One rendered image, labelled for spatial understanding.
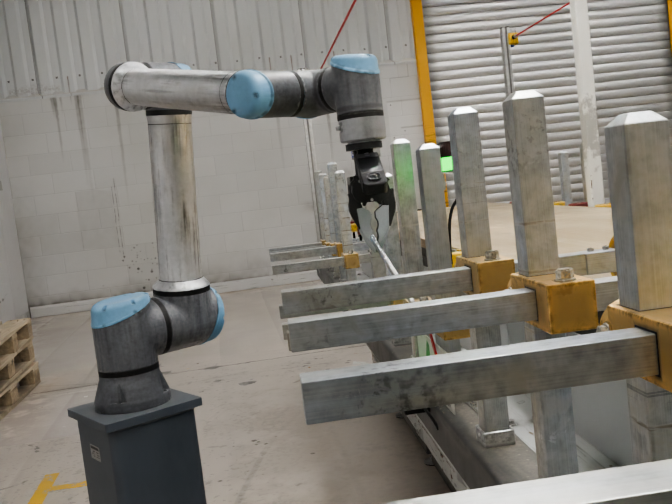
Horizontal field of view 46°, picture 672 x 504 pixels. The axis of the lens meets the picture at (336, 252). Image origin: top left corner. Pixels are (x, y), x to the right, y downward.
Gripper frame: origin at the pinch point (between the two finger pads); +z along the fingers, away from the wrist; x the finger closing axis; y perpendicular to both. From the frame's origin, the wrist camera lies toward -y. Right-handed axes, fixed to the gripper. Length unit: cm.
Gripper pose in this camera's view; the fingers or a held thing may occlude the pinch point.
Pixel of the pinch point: (376, 246)
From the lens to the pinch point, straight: 153.7
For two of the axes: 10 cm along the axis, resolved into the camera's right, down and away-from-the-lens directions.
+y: -0.9, -0.7, 9.9
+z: 1.2, 9.9, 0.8
